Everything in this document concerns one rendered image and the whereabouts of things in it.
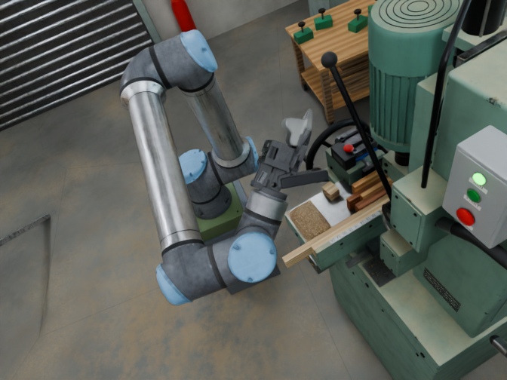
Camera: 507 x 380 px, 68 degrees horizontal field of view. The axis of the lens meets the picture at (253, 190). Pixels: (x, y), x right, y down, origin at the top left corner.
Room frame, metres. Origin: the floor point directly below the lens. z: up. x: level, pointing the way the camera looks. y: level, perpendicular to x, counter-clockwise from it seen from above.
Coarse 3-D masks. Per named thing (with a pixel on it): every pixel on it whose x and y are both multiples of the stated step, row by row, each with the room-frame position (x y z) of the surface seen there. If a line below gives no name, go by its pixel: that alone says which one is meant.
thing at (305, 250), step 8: (376, 200) 0.58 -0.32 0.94; (368, 208) 0.57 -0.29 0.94; (352, 216) 0.56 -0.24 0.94; (336, 224) 0.56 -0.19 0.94; (344, 224) 0.55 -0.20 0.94; (328, 232) 0.55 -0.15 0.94; (312, 240) 0.54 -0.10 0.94; (304, 248) 0.53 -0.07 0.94; (288, 256) 0.52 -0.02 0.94; (296, 256) 0.52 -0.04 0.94; (304, 256) 0.52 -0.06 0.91; (288, 264) 0.51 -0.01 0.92
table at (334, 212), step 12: (336, 180) 0.76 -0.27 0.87; (348, 192) 0.67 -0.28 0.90; (300, 204) 0.70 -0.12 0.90; (324, 204) 0.67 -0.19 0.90; (336, 204) 0.65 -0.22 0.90; (288, 216) 0.68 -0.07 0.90; (324, 216) 0.62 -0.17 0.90; (336, 216) 0.61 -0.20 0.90; (348, 216) 0.59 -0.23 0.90; (384, 228) 0.53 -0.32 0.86; (300, 240) 0.60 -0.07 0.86; (360, 240) 0.51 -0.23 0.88; (336, 252) 0.50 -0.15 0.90; (348, 252) 0.50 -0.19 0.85; (324, 264) 0.49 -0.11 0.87
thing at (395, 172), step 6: (384, 156) 0.62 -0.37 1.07; (390, 156) 0.61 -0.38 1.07; (384, 162) 0.62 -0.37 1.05; (390, 162) 0.60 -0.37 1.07; (384, 168) 0.62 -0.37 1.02; (390, 168) 0.59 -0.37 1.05; (396, 168) 0.57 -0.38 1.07; (402, 168) 0.56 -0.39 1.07; (390, 174) 0.59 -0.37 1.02; (396, 174) 0.57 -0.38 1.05; (402, 174) 0.55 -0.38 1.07; (396, 180) 0.57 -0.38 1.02
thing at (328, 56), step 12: (324, 60) 0.65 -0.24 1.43; (336, 60) 0.64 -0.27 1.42; (336, 72) 0.63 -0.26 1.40; (348, 96) 0.60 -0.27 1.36; (348, 108) 0.59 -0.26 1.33; (360, 120) 0.56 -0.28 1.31; (360, 132) 0.55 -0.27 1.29; (372, 156) 0.51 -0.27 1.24; (384, 180) 0.47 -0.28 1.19; (384, 204) 0.44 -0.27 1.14
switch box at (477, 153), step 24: (480, 144) 0.28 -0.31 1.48; (504, 144) 0.26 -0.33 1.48; (456, 168) 0.28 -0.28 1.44; (480, 168) 0.25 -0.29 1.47; (504, 168) 0.23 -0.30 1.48; (456, 192) 0.27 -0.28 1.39; (480, 192) 0.24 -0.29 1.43; (504, 192) 0.21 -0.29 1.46; (456, 216) 0.26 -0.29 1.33; (480, 216) 0.22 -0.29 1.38; (504, 216) 0.20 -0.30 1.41; (480, 240) 0.21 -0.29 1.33; (504, 240) 0.20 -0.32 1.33
